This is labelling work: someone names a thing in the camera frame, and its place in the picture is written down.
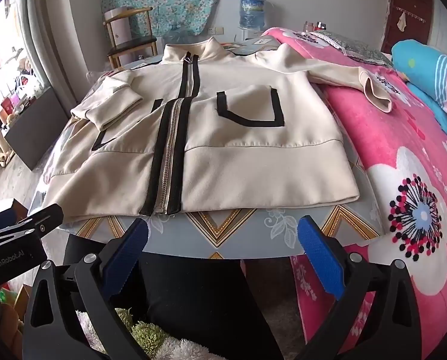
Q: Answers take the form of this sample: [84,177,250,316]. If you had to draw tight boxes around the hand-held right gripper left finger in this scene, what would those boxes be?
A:
[23,217,149,360]

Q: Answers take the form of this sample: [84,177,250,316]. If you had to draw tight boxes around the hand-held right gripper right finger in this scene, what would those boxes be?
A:
[298,215,423,360]

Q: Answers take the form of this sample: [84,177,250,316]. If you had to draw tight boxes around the cream jacket with black trim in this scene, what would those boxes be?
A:
[43,37,394,226]

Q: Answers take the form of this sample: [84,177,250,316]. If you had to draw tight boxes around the brown cardboard box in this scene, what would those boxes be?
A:
[4,198,31,216]

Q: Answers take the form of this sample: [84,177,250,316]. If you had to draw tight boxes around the person's fluffy white green sweater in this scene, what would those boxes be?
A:
[73,307,198,360]

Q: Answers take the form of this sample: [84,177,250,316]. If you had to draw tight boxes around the person's black pants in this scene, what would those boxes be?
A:
[138,250,271,360]

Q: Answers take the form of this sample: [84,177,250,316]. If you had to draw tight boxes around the dark grey cabinet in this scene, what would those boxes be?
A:
[4,86,69,172]

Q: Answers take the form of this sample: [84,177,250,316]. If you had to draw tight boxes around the patterned blue tablecloth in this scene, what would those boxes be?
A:
[36,39,391,260]

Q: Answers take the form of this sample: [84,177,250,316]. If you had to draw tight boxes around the pink floral blanket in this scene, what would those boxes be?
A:
[261,26,447,360]

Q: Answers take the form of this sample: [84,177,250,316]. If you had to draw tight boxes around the wooden chair with dark seat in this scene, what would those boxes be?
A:
[103,7,159,70]

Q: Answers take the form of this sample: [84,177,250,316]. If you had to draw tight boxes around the white cylindrical box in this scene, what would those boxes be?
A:
[104,7,131,46]

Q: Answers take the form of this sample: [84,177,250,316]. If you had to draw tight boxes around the silver sequin cushion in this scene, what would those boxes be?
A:
[309,30,394,69]

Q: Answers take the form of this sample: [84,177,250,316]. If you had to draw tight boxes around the blue striped pillow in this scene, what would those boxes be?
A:
[390,40,447,139]

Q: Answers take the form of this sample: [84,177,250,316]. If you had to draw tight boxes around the empty clear water jug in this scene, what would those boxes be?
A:
[162,24,191,46]

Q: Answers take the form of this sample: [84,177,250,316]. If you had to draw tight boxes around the blue water jug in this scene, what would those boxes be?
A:
[239,0,266,29]

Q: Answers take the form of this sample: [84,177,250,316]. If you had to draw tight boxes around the brown door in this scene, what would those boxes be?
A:
[380,0,435,55]

